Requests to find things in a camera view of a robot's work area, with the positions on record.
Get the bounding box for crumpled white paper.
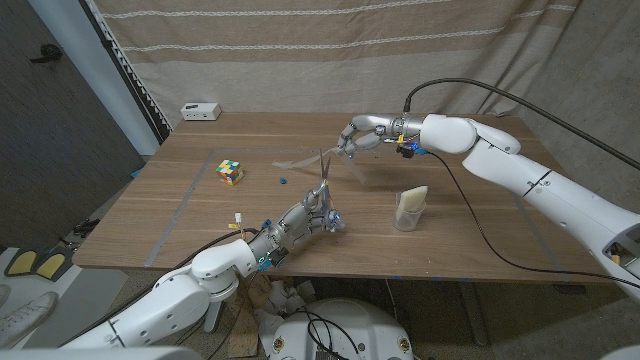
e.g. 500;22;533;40
254;279;317;351

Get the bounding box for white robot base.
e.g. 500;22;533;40
269;298;415;360

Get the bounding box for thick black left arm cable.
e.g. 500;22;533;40
74;227;260;346

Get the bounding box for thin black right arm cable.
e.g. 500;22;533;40
427;151;640;291

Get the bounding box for beige striped curtain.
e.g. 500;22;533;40
92;0;581;129

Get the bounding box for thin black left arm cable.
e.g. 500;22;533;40
204;269;260;360

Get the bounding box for white sneaker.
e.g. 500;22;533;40
0;290;59;349

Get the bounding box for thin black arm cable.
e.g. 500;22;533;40
427;151;640;291
204;269;260;360

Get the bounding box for Rubik's cube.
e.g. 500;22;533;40
215;159;245;187

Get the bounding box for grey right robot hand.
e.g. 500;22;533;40
335;113;424;159

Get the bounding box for black floor clutter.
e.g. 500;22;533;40
73;218;101;239

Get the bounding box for orange and grey scissors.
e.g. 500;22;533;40
314;148;346;234

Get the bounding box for cream curved stick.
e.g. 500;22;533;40
398;185;429;214

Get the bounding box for black zigzag edge strip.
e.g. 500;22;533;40
79;0;174;146

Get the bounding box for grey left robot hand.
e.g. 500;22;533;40
248;188;346;269

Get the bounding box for grey metal table leg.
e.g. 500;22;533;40
457;282;489;347

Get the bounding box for white power strip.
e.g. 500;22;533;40
180;102;223;122

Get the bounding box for clear plastic cup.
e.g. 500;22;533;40
393;192;427;233

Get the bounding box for black looped base cable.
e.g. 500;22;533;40
297;309;361;360

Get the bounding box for yellow and black foot pedal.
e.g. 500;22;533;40
3;248;39;278
34;251;69;282

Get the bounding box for clear tape strip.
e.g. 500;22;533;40
272;147;370;185

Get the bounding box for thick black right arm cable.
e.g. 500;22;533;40
402;77;640;172

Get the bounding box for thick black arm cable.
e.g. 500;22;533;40
402;77;640;172
74;227;260;346

